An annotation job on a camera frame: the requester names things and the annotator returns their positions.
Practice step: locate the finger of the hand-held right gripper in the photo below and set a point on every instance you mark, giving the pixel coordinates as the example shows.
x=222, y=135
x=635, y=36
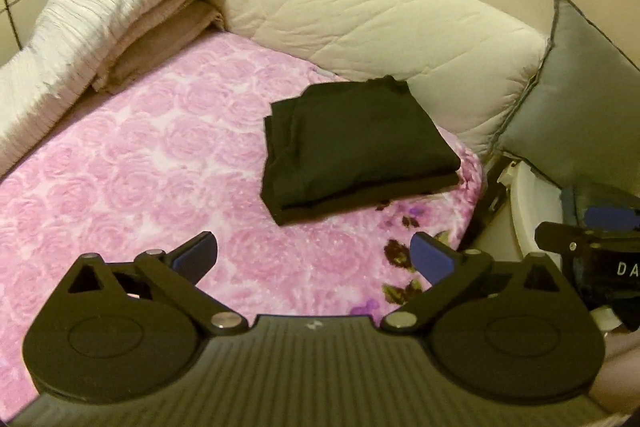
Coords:
x=612, y=218
x=555, y=238

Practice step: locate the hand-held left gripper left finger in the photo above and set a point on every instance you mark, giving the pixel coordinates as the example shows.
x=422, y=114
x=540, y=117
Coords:
x=196, y=257

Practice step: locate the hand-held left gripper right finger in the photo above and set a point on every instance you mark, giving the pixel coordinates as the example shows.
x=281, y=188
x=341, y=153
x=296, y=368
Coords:
x=431, y=257

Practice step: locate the black garment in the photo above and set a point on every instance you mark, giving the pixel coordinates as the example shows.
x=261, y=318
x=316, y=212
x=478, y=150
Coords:
x=360, y=147

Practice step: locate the white round container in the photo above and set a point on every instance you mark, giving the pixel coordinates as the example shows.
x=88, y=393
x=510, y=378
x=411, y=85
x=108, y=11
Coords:
x=537, y=212

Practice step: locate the pink rose print blanket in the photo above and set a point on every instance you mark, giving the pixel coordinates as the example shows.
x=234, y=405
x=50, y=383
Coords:
x=150, y=182

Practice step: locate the grey cushion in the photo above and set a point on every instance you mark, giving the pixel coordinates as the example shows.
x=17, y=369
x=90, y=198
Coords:
x=580, y=97

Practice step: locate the beige folded blanket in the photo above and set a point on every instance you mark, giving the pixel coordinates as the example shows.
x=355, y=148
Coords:
x=165, y=32

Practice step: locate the cream quilted duvet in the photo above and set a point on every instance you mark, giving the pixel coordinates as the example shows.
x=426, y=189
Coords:
x=375, y=17

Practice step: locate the white ribbed folded blanket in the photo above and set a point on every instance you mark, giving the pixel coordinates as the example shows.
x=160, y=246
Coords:
x=75, y=32

